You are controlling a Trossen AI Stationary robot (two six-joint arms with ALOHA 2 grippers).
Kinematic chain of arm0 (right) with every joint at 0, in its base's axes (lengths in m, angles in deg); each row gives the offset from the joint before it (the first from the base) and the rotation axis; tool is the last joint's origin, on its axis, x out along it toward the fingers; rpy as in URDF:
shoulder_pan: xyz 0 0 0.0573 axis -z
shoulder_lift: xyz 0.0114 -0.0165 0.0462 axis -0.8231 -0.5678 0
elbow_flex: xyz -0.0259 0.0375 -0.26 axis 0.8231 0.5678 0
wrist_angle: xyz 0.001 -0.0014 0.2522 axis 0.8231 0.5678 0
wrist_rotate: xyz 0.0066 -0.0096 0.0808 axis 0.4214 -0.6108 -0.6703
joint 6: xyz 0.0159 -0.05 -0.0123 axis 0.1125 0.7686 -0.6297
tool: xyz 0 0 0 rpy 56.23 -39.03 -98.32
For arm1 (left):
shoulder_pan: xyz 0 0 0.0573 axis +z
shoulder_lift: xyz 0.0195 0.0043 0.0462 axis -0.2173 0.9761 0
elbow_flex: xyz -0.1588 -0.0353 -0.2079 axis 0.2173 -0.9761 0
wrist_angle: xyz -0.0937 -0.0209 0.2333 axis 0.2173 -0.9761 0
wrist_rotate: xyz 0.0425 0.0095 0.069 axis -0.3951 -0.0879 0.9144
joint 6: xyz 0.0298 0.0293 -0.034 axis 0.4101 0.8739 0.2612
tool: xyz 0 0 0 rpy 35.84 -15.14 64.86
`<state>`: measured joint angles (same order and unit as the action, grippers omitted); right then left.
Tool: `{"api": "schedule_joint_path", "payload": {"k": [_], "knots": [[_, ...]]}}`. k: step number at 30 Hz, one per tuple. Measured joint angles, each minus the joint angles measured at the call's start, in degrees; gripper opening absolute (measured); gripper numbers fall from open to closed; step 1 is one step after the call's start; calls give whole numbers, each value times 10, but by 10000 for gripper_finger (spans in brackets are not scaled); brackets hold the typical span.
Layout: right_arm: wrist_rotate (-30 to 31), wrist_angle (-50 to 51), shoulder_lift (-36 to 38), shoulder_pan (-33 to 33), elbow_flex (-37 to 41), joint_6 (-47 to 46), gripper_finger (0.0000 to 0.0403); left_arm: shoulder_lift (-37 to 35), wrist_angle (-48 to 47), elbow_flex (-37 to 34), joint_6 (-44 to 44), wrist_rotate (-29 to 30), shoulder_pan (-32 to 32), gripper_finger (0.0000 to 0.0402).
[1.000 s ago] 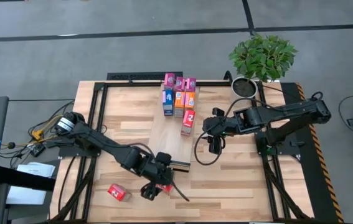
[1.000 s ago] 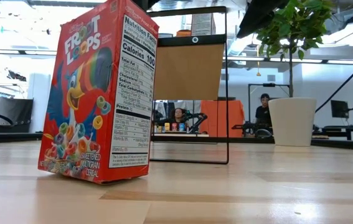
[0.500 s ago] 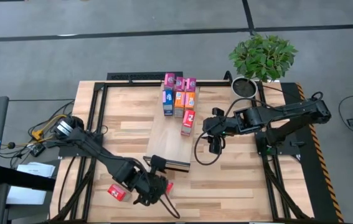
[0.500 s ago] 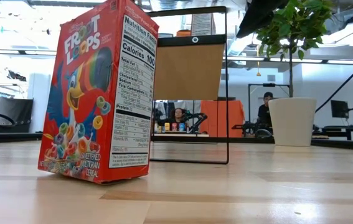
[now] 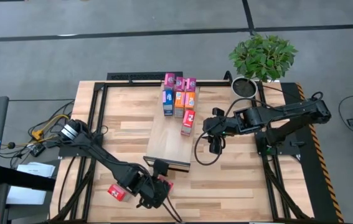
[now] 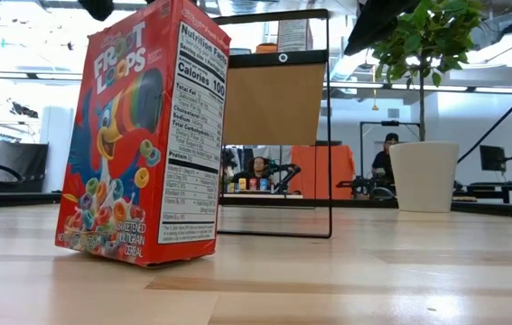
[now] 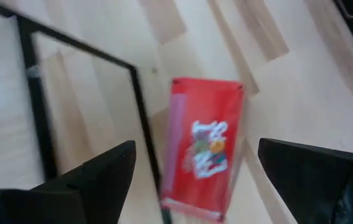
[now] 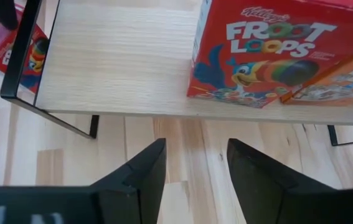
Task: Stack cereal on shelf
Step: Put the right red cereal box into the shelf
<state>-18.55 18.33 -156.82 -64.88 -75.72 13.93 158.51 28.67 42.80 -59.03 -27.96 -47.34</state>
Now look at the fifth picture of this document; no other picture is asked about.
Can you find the black bar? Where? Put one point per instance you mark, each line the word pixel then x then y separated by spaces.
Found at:
pixel 23 180

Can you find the pink cereal box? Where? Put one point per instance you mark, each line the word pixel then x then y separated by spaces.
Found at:
pixel 169 81
pixel 180 84
pixel 190 84

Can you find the black aluminium table frame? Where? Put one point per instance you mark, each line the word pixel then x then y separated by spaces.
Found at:
pixel 132 84

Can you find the white paper sheet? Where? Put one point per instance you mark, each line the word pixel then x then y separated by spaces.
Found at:
pixel 36 169
pixel 26 195

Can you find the black mat with hazard stripes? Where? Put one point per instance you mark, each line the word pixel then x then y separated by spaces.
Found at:
pixel 311 174

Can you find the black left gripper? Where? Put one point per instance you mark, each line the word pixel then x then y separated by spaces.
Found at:
pixel 148 189

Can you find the blue cereal box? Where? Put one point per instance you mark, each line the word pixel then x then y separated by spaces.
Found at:
pixel 167 102

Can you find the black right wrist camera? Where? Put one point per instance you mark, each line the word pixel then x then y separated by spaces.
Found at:
pixel 216 144

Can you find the green leafy plant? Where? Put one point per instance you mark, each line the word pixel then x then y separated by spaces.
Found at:
pixel 263 57

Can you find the red Froot Loops box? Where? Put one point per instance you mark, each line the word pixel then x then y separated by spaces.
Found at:
pixel 117 192
pixel 168 184
pixel 188 121

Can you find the black round knob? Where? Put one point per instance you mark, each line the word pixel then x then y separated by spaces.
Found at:
pixel 11 145

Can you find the orange cereal box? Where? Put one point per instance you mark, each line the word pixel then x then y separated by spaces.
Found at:
pixel 179 102
pixel 190 100

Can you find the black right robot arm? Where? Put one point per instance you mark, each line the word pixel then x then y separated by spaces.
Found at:
pixel 288 110

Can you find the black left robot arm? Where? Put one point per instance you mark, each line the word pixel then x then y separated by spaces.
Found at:
pixel 107 160

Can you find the black power adapter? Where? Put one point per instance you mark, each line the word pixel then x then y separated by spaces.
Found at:
pixel 36 151

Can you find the black bracket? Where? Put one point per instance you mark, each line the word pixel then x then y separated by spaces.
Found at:
pixel 228 76

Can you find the white plant pot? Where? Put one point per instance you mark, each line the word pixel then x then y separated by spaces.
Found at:
pixel 244 88

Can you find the wooden shelf with black legs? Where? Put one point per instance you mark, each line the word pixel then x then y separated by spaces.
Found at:
pixel 170 140

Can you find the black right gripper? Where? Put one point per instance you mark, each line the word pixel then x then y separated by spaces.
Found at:
pixel 224 124

